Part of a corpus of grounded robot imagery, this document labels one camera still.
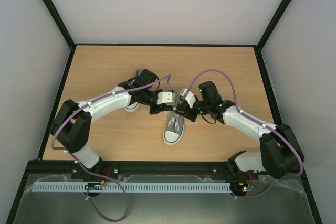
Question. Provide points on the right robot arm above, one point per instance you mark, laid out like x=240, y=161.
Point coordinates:
x=279, y=152

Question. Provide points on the grey sneaker sideways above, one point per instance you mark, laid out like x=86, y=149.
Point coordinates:
x=174, y=129

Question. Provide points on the right circuit board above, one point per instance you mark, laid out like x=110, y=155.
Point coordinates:
x=242, y=186

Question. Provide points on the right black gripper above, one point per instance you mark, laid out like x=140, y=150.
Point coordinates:
x=185, y=112

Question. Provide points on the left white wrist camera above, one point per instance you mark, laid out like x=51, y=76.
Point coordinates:
x=166, y=97

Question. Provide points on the black aluminium frame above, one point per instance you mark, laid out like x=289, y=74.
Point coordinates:
x=40, y=166

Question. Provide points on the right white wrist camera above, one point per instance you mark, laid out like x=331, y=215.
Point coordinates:
x=187, y=96

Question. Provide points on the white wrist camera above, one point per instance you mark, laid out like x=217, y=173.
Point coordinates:
x=187, y=96
x=166, y=97

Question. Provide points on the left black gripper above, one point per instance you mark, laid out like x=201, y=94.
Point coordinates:
x=161, y=108

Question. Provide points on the left circuit board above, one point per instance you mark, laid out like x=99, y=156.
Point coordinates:
x=95, y=185

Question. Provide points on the light blue cable duct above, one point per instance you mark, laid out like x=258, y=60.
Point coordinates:
x=77, y=187

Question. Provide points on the circuit board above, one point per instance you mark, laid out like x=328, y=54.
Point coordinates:
x=242, y=186
x=95, y=185

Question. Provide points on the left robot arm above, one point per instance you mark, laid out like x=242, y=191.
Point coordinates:
x=71, y=126

